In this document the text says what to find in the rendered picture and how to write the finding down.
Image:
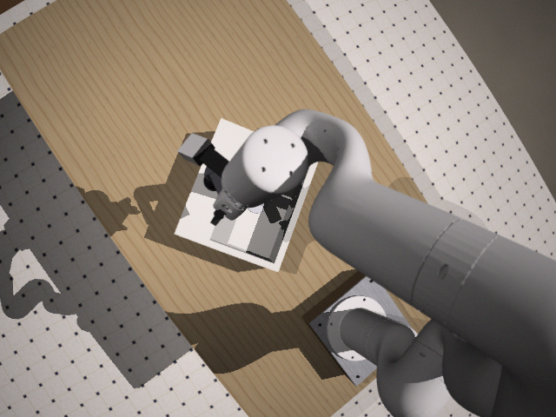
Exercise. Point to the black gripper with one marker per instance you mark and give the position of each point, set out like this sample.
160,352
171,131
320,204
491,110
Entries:
220,202

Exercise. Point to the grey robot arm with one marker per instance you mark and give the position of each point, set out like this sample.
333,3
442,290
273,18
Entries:
494,293

